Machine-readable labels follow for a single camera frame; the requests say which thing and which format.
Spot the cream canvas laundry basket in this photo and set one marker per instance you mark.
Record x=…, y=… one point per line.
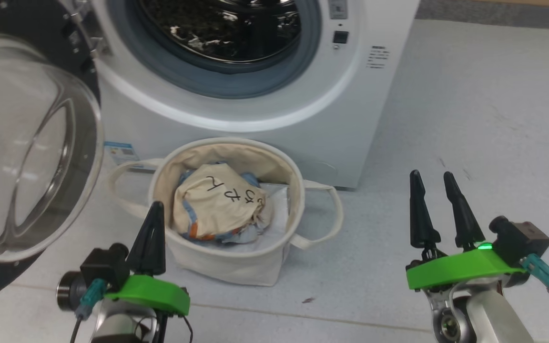
x=227, y=267

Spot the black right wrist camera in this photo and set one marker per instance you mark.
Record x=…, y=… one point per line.
x=522, y=238

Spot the white front-load washing machine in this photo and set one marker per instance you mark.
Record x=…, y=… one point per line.
x=350, y=119

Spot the steel washing machine drum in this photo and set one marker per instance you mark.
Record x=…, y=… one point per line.
x=217, y=33

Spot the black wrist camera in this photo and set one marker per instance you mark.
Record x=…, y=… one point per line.
x=522, y=238
x=103, y=267

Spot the glass washing machine door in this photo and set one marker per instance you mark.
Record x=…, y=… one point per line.
x=26, y=157

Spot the cream garment with black print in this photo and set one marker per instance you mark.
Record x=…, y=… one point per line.
x=217, y=205

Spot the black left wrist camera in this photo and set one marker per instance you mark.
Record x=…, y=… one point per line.
x=103, y=267

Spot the grey printed text sticker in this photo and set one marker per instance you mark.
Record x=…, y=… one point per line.
x=378, y=57

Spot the blue white energy label sticker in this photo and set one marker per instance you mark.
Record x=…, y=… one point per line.
x=122, y=153

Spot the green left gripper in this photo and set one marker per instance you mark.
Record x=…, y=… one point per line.
x=150, y=293

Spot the white liner sheet in basket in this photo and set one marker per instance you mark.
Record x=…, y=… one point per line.
x=274, y=214

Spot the blue garment with bear print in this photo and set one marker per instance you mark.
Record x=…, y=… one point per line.
x=250, y=180

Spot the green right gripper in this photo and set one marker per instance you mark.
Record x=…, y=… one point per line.
x=465, y=269

